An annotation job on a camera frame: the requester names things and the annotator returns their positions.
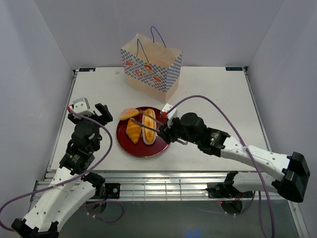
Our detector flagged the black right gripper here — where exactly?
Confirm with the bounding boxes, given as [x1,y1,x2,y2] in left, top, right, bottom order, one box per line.
[157,116,199,145]

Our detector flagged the metal serving tongs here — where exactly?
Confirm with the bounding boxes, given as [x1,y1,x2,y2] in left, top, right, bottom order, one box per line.
[130,110,188,145]

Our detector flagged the pink sugared bread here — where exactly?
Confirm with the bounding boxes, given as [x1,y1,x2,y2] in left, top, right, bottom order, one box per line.
[120,108,139,120]

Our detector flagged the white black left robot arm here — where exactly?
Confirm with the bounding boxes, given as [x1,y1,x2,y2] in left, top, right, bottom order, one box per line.
[11,98,113,238]

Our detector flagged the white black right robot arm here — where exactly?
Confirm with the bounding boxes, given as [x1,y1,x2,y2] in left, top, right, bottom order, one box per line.
[158,112,311,203]

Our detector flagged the striped croissant bread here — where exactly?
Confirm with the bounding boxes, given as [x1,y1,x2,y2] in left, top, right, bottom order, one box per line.
[126,118,142,144]

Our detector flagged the long glazed baguette bread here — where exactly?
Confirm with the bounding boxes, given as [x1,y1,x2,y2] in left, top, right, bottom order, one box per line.
[142,115,157,145]

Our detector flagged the checkered paper bag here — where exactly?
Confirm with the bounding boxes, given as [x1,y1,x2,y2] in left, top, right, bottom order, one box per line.
[120,34,183,103]

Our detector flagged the red round plate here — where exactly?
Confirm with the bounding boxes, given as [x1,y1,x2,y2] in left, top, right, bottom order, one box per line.
[116,107,168,158]

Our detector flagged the left blue table label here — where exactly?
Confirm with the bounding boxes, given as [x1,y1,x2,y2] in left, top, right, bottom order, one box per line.
[78,67,96,72]

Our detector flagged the blue table label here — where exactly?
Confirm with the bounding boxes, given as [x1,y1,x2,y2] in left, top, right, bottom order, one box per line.
[78,67,96,72]
[225,67,243,71]

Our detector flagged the right blue table label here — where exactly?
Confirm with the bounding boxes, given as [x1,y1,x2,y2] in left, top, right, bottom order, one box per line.
[225,67,243,71]

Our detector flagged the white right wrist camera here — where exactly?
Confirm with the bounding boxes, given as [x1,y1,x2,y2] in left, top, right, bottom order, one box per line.
[160,104,177,127]

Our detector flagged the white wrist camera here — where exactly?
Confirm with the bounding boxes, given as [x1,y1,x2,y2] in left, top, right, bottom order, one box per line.
[160,104,177,127]
[69,97,93,116]

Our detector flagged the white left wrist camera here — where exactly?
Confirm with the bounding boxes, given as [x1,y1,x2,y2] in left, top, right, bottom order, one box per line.
[69,97,93,116]

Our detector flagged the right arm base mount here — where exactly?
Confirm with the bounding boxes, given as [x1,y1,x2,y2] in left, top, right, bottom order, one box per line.
[206,182,253,198]

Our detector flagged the aluminium frame rail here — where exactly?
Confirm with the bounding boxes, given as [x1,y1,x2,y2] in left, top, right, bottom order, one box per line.
[29,171,298,201]

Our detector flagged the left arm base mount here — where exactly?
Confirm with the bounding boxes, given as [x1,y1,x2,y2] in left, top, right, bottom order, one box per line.
[93,183,121,199]

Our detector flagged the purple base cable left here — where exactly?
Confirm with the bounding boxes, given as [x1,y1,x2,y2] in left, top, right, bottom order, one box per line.
[83,199,126,223]

